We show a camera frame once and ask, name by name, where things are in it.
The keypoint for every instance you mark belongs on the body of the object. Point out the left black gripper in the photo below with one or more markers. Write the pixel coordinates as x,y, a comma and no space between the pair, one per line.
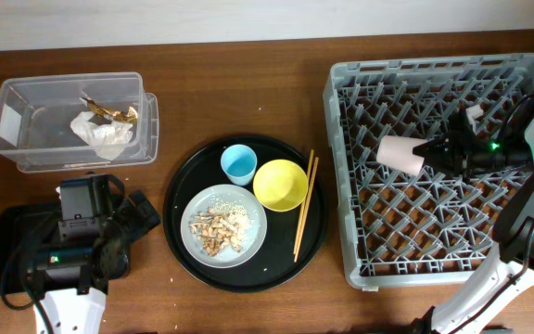
130,213

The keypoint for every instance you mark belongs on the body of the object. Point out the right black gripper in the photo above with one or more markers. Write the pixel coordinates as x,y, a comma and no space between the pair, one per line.
457,152

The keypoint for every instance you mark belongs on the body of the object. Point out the pink plastic cup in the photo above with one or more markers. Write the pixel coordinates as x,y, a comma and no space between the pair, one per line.
396,152

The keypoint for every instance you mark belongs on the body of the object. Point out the white napkin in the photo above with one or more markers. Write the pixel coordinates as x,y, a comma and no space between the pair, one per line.
108,138

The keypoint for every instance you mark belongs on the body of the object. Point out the gold snack wrapper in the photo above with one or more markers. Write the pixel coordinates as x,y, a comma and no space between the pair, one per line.
130,116

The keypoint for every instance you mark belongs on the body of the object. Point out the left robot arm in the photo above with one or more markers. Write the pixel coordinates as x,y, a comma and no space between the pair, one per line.
64,274

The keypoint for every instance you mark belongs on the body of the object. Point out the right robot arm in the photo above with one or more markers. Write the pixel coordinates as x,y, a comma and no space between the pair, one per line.
508,270

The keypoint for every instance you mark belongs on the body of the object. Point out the grey dishwasher rack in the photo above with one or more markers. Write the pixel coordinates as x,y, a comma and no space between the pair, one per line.
398,229

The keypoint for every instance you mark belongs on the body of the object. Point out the clear plastic waste bin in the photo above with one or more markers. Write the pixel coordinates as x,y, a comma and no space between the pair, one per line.
36,112

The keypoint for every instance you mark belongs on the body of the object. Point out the grey plate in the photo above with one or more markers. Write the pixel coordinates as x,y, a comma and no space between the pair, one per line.
221,194

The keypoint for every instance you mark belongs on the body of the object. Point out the food scraps on plate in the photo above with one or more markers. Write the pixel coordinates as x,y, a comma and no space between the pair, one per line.
220,227

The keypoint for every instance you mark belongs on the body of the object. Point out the blue plastic cup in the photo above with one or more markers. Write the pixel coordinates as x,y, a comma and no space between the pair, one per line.
239,163

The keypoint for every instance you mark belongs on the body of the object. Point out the black rectangular tray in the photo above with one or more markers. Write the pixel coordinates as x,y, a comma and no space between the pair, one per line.
16,223

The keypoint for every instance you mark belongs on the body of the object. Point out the yellow plastic bowl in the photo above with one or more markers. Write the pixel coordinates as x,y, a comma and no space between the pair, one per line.
280,185

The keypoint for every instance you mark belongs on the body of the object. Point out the right wooden chopstick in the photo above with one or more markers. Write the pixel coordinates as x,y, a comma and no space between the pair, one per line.
314,174

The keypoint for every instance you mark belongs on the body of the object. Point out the wooden chopstick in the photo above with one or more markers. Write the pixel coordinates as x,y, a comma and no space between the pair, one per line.
304,205
314,174

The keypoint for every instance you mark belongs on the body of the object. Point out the left wooden chopstick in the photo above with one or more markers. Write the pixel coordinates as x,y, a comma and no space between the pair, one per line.
304,205

